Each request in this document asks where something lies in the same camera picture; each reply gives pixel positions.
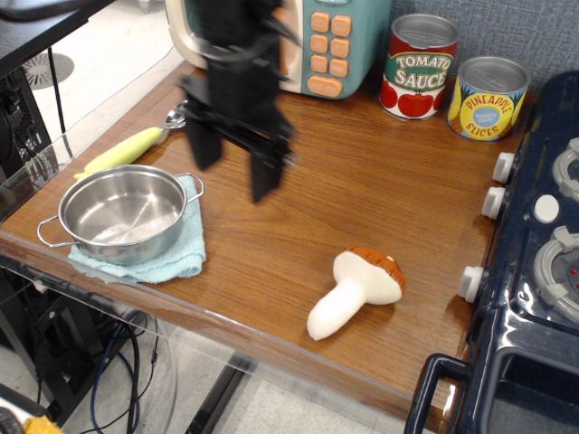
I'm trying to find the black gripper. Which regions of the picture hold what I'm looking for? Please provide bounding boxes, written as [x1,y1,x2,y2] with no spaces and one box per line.
[179,40,294,203]

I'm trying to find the spoon with green handle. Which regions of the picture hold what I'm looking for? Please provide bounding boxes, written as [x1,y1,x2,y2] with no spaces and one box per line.
[74,100,186,181]

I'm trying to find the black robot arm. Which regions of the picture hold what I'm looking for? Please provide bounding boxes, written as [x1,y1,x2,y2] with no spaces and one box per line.
[180,1,298,202]

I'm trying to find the plush white brown mushroom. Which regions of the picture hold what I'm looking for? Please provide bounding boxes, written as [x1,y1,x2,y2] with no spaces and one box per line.
[307,246,406,341]

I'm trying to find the light blue cloth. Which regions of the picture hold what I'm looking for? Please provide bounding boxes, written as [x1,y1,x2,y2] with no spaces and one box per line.
[69,201,206,284]

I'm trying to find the stainless steel pot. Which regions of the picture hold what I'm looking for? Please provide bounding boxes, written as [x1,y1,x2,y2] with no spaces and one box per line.
[36,165,205,265]

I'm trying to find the toy microwave teal cream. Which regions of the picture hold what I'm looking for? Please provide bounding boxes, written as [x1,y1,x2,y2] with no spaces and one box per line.
[165,1,391,99]

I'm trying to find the tomato sauce can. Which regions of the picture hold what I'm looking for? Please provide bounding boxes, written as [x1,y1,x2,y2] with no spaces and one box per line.
[379,14,460,119]

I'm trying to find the black desk left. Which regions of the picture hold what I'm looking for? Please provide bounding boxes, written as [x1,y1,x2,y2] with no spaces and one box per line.
[1,0,112,77]

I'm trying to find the pineapple slices can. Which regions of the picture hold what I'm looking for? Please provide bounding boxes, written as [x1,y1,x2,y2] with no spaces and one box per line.
[448,56,531,142]

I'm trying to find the white stove knob middle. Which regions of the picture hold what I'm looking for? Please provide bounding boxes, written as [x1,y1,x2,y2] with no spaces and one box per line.
[481,186,506,221]

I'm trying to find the white stove knob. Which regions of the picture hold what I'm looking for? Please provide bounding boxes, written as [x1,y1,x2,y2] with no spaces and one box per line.
[481,186,506,221]
[492,152,516,184]
[458,266,484,304]

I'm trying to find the white stove knob lower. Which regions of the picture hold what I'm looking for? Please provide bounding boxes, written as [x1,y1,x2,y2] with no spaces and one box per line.
[458,266,484,304]

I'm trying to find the white stove knob upper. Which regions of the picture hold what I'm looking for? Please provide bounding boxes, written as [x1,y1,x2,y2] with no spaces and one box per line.
[492,152,516,184]

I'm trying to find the dark blue toy stove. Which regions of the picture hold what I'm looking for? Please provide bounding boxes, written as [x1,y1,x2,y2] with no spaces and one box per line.
[405,71,578,433]

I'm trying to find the blue floor cable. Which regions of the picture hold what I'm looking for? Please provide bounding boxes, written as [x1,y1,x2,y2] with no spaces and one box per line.
[90,316,159,434]

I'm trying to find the black braided cable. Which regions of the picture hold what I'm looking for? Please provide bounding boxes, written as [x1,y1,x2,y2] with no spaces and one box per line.
[0,0,91,22]

